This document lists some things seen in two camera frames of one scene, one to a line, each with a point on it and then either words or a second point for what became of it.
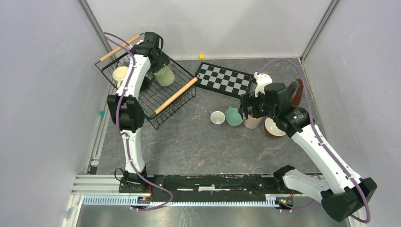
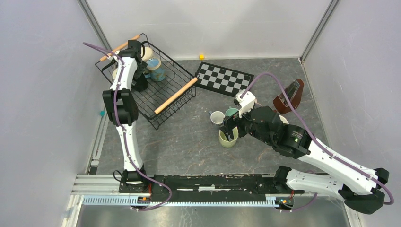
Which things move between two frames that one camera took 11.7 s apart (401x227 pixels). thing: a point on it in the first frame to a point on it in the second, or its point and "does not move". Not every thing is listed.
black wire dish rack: (152, 95) does not move
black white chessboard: (230, 82) does not move
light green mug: (165, 76) to (224, 142)
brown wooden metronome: (294, 91) does not move
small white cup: (217, 117) does not move
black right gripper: (249, 99) to (228, 124)
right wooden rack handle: (176, 95) does not move
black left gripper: (162, 59) to (136, 75)
